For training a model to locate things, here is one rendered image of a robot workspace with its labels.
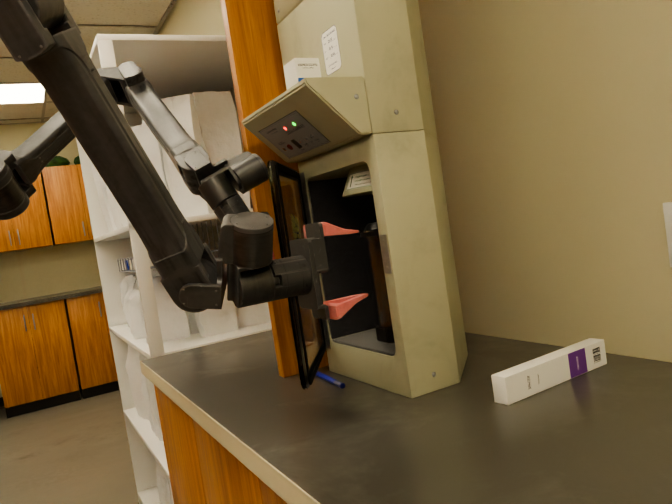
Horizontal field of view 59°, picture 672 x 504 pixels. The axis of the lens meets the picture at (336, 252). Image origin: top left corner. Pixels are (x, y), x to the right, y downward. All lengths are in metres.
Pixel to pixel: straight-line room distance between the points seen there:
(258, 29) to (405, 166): 0.53
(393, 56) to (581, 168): 0.44
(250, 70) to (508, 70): 0.57
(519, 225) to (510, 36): 0.41
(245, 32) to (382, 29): 0.40
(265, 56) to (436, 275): 0.64
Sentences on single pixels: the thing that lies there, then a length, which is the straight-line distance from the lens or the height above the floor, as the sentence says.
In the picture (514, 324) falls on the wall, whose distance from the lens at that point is 1.48.
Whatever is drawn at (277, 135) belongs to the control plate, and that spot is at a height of 1.46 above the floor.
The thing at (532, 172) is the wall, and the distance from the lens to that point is 1.37.
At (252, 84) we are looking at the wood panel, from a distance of 1.38.
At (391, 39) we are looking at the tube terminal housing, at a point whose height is 1.57.
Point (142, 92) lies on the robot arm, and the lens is 1.43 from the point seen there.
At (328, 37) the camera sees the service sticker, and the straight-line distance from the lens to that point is 1.18.
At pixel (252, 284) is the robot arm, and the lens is 0.80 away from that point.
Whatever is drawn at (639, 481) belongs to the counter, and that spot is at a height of 0.94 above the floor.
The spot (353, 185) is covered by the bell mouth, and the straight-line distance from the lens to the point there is 1.16.
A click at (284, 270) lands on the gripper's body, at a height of 1.21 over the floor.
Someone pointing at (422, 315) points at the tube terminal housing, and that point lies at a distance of 1.08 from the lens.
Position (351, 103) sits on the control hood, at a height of 1.46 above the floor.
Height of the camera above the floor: 1.27
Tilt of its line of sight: 3 degrees down
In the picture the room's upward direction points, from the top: 9 degrees counter-clockwise
